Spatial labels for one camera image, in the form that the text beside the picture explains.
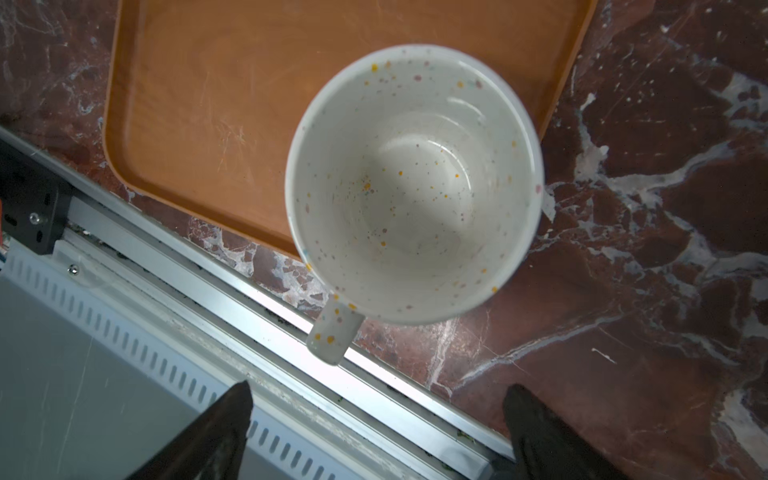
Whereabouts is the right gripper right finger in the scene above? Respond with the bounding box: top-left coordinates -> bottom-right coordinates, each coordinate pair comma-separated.
502,384 -> 627,479

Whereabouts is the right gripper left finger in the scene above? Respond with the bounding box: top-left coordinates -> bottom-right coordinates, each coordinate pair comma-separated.
129,381 -> 253,479

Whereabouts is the white speckled mug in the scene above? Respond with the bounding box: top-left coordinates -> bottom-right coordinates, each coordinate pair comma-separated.
285,45 -> 544,365

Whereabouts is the orange serving tray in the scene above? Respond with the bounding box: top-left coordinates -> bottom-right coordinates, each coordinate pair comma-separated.
103,0 -> 596,256

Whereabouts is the aluminium front rail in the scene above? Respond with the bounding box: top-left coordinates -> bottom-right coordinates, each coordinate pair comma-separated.
1,131 -> 513,479

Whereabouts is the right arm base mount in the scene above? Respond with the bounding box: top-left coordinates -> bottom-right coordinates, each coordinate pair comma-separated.
1,141 -> 73,255

